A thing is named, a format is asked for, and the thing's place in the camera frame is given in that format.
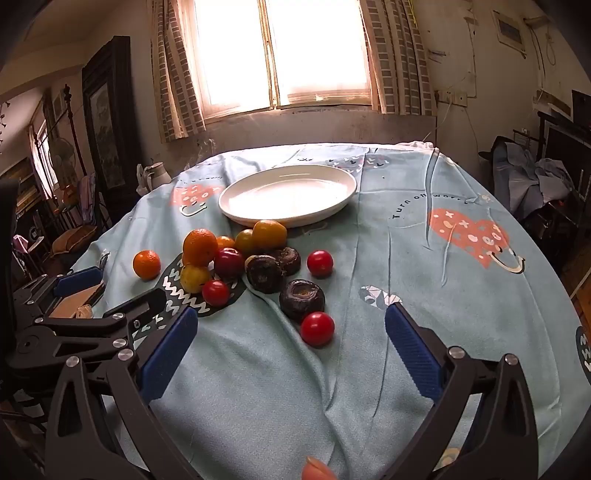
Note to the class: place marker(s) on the grey-blue clothes pile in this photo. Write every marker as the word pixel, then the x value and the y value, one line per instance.
pixel 531 177

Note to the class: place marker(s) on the light blue printed cloth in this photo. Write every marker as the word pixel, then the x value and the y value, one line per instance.
pixel 392 277

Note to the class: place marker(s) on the smooth yellow loquat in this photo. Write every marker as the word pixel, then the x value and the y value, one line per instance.
pixel 194 278

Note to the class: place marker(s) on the white wall vent box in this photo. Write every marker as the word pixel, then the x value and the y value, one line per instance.
pixel 509 30

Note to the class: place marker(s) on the bright window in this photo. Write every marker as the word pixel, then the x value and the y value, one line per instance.
pixel 281 50

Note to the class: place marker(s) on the large orange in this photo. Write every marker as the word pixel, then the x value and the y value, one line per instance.
pixel 200 247

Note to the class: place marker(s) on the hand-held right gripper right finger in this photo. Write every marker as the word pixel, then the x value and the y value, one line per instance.
pixel 413 355

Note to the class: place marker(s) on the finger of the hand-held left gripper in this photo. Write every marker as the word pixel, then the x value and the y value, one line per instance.
pixel 78 280
pixel 147 304

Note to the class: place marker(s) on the white oval plate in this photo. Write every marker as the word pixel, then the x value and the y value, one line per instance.
pixel 288 194

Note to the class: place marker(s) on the brown cardboard piece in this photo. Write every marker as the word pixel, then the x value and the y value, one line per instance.
pixel 74 301

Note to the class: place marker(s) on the large yellow-green citrus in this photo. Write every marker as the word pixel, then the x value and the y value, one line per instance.
pixel 269 234

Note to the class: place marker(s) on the brown cushion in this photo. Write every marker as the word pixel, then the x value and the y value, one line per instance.
pixel 74 239

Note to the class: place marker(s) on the dark red apple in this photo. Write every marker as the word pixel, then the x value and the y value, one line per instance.
pixel 228 263

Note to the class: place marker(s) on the person's right hand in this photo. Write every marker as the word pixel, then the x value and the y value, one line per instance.
pixel 318 470

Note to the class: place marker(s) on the wall socket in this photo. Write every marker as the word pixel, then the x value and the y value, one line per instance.
pixel 451 96

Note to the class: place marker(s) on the small yellow-green citrus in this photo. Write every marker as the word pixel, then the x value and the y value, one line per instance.
pixel 244 241

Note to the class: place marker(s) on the dark brown water chestnut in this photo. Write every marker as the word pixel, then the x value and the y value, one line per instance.
pixel 288 259
pixel 302 300
pixel 264 273

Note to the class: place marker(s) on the standing fan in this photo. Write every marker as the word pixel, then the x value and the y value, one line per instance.
pixel 63 157

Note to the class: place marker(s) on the dark framed picture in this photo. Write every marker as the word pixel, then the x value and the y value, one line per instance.
pixel 108 134

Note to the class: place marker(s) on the checked curtain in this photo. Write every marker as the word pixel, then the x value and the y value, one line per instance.
pixel 397 60
pixel 178 83

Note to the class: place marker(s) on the red cherry tomato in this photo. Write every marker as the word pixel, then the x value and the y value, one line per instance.
pixel 215 293
pixel 317 328
pixel 320 263

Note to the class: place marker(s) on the bookshelf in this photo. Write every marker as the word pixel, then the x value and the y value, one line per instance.
pixel 25 189

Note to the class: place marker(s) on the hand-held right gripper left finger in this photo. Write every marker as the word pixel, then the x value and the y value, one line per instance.
pixel 168 350

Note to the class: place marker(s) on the black screen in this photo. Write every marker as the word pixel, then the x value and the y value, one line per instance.
pixel 570 143

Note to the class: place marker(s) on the small orange mandarin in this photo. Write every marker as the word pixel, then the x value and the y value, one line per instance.
pixel 225 242
pixel 147 264

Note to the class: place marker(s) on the white cloth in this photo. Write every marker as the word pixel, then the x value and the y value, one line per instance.
pixel 415 145

